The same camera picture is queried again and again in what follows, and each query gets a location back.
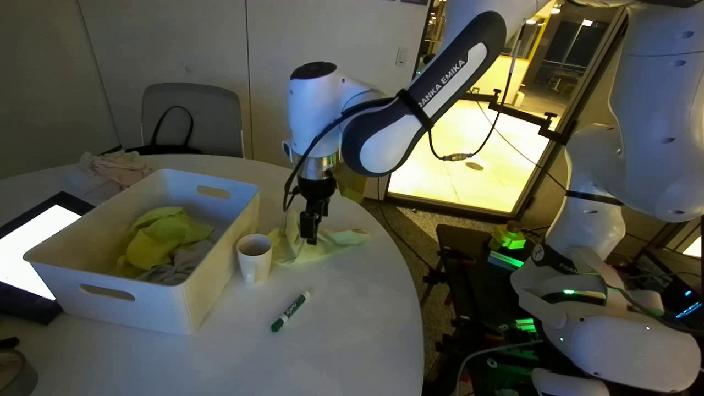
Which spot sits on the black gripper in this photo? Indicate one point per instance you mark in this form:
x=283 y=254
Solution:
x=317 y=192

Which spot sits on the light green towel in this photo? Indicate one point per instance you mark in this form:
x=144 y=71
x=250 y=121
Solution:
x=344 y=237

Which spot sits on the green Expo marker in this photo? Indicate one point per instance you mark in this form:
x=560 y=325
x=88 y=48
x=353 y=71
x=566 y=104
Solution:
x=290 y=311

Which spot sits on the bright yellow towel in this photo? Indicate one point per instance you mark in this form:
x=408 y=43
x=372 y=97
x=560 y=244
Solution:
x=157 y=243

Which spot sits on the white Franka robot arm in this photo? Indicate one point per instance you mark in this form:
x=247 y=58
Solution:
x=660 y=146

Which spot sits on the white plastic basket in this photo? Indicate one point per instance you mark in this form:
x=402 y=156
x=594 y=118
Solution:
x=145 y=309

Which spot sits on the white ceramic mug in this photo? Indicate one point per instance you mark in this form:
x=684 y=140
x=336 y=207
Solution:
x=253 y=267

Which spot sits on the grey chair with bag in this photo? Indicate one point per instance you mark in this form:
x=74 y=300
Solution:
x=212 y=118

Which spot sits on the black robot cart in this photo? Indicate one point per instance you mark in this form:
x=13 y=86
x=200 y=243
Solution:
x=475 y=309

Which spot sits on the pink crumpled cloth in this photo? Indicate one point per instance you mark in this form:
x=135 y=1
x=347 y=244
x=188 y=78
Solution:
x=122 y=169

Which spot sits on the tablet with lit screen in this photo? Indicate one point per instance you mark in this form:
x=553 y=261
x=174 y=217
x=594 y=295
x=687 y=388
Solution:
x=30 y=243

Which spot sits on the yellow wrist mount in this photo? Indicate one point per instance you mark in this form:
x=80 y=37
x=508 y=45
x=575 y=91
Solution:
x=351 y=186

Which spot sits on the black camera clamp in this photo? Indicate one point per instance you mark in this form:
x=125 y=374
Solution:
x=547 y=125

